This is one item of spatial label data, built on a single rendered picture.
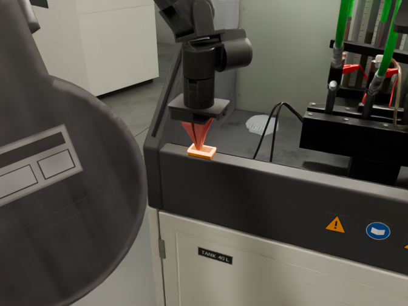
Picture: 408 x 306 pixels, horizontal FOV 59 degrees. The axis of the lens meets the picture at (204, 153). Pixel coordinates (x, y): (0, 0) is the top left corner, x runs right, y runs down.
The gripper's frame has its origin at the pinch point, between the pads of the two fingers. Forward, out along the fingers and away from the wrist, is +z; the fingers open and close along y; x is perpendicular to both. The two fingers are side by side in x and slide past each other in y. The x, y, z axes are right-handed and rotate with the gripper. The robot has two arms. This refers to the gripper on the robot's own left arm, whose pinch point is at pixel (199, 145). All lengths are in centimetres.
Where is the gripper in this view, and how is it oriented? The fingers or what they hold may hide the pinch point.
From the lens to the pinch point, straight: 71.9
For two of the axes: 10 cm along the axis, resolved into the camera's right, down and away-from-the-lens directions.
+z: 0.0, 8.5, 5.2
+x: -3.7, 4.9, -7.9
